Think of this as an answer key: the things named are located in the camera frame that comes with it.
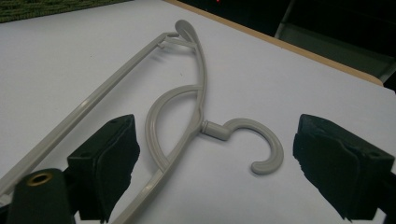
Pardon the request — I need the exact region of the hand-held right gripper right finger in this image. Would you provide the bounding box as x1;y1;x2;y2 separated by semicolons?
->
292;113;396;221

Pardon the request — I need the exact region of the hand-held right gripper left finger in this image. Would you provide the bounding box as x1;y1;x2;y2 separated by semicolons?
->
66;113;141;224

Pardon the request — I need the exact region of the grey plastic clothes hanger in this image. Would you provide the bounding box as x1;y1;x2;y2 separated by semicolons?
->
0;20;285;224

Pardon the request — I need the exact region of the dark metal stand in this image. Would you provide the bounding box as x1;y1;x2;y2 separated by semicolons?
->
274;0;396;83

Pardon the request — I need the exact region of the green woven cloth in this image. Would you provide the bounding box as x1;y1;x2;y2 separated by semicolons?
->
0;0;132;24

